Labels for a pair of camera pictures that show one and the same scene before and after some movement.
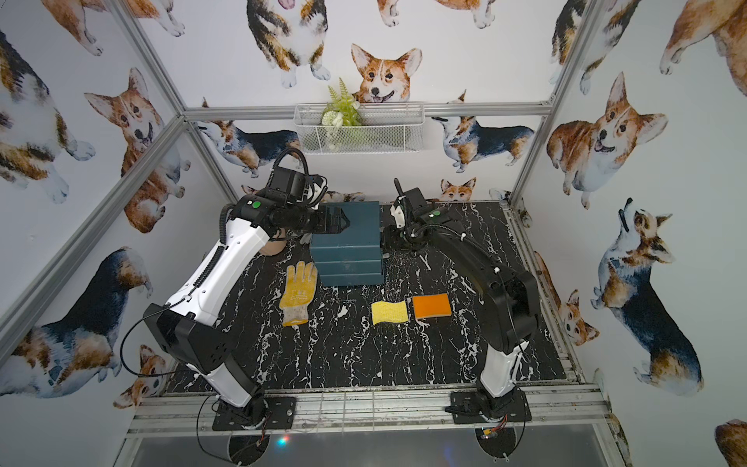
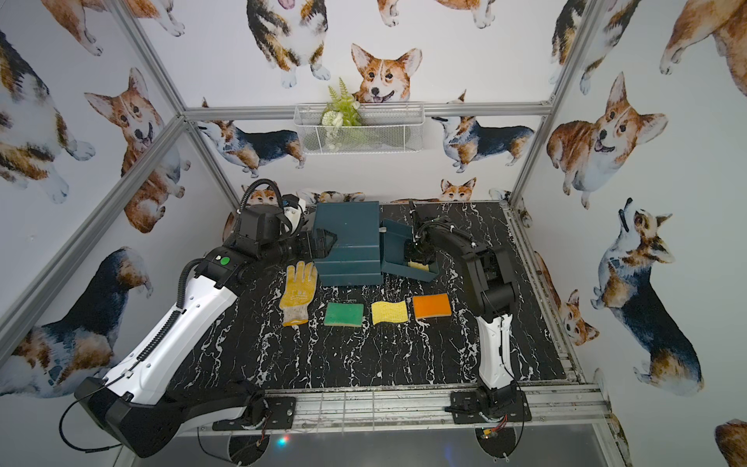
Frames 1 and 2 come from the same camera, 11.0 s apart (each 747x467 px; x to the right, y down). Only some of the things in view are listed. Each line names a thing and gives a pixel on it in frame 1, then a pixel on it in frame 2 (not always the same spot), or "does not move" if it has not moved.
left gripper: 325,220 → 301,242
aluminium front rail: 379,410 does not move
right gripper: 391,240 → 408,253
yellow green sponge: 385,311 does not move
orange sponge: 428,305 does not move
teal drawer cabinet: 352,257 does not move
